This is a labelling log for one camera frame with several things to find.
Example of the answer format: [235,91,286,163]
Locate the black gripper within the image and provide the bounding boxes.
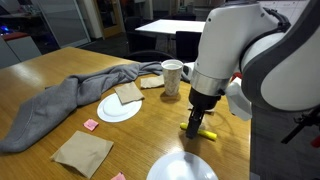
[185,87,222,140]

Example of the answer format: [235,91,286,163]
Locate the yellow marker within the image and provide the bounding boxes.
[179,122,218,141]

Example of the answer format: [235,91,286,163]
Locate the patterned paper cup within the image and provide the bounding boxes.
[161,59,184,97]

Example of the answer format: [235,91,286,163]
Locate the white plate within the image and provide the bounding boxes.
[96,92,143,123]
[146,151,220,180]

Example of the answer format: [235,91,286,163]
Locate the black chair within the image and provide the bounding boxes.
[124,16,158,53]
[175,30,203,63]
[123,49,177,64]

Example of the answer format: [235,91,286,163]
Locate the white background table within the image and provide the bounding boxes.
[134,18,207,36]

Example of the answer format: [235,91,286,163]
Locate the wooden door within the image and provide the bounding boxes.
[93,0,126,39]

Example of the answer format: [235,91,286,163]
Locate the grey cloth sweater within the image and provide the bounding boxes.
[0,61,194,154]

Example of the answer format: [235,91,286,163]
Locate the glass partition panel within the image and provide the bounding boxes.
[31,0,92,49]

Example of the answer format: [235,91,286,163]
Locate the grey cabinet with red top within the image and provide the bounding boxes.
[0,31,43,70]

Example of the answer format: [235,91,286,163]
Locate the blue lit device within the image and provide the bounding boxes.
[0,24,15,36]

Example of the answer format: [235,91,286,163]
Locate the black articulated camera mount arm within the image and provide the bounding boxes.
[280,105,320,145]

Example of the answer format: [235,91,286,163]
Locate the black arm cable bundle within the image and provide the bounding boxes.
[262,6,292,34]

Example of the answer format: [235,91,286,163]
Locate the white wall cabinets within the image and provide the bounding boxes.
[258,0,313,25]

